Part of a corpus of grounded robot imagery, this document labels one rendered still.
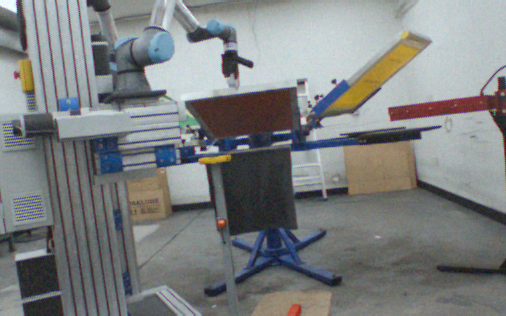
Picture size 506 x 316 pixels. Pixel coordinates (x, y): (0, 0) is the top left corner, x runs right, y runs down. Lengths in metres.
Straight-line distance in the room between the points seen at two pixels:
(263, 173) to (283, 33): 4.92
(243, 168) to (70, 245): 0.91
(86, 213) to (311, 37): 5.52
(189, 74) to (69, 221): 5.34
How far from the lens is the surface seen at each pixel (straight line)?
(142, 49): 1.94
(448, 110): 2.96
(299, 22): 7.21
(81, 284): 2.18
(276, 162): 2.40
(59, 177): 2.11
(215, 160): 2.09
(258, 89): 2.34
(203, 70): 7.21
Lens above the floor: 1.03
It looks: 3 degrees down
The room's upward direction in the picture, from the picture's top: 7 degrees counter-clockwise
